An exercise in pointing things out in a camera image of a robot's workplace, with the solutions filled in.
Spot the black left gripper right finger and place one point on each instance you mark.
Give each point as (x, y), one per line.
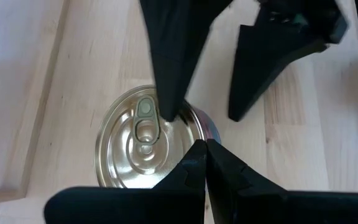
(259, 205)

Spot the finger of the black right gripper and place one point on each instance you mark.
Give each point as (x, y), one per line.
(259, 62)
(179, 46)

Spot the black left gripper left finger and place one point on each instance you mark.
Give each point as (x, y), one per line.
(166, 202)

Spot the gold-top blue label can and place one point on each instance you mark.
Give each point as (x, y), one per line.
(120, 149)

